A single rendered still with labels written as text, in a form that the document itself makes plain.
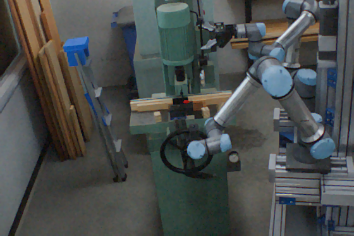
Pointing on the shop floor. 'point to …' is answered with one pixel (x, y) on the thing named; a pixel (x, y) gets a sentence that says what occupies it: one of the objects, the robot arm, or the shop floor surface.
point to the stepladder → (73, 53)
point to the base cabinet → (192, 197)
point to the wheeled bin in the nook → (125, 18)
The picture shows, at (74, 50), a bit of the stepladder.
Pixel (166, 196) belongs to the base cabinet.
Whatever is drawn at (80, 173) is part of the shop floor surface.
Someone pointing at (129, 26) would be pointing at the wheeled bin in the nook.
